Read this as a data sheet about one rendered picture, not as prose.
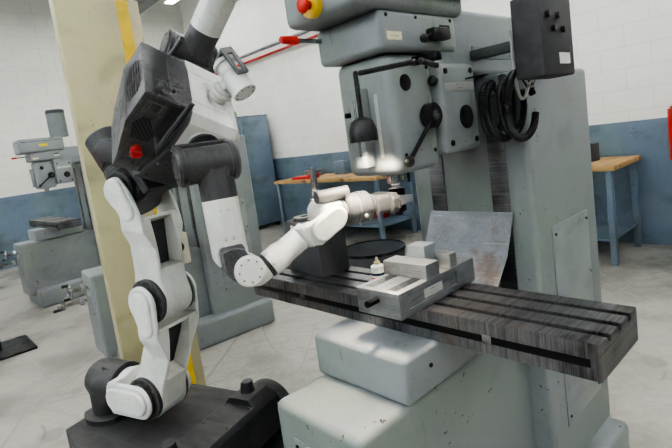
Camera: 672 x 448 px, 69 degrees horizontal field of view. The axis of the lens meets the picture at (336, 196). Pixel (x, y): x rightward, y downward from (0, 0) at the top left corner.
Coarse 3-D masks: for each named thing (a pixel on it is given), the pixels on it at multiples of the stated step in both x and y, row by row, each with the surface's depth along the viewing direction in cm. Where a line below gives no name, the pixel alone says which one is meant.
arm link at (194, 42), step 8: (176, 32) 141; (192, 32) 139; (200, 32) 138; (176, 40) 139; (184, 40) 141; (192, 40) 140; (200, 40) 139; (208, 40) 140; (216, 40) 142; (184, 48) 140; (192, 48) 141; (200, 48) 141; (208, 48) 142; (176, 56) 140; (184, 56) 141; (192, 56) 142; (200, 56) 143; (208, 56) 144; (200, 64) 144; (208, 64) 145
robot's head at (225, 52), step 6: (222, 48) 127; (228, 48) 128; (222, 54) 126; (228, 54) 130; (234, 54) 128; (216, 60) 128; (228, 60) 126; (240, 60) 128; (234, 66) 125; (240, 66) 128; (240, 72) 125; (246, 72) 127
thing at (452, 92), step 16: (448, 64) 140; (464, 64) 146; (448, 80) 139; (464, 80) 144; (432, 96) 139; (448, 96) 139; (464, 96) 144; (448, 112) 139; (464, 112) 144; (448, 128) 139; (464, 128) 144; (448, 144) 139; (464, 144) 144
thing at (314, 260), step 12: (300, 216) 183; (288, 228) 181; (336, 240) 171; (312, 252) 171; (324, 252) 168; (336, 252) 171; (300, 264) 179; (312, 264) 172; (324, 264) 168; (336, 264) 171; (348, 264) 174; (324, 276) 168
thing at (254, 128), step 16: (240, 128) 835; (256, 128) 854; (256, 144) 854; (256, 160) 854; (272, 160) 877; (256, 176) 854; (272, 176) 877; (256, 192) 853; (272, 192) 876; (256, 208) 853; (272, 208) 876
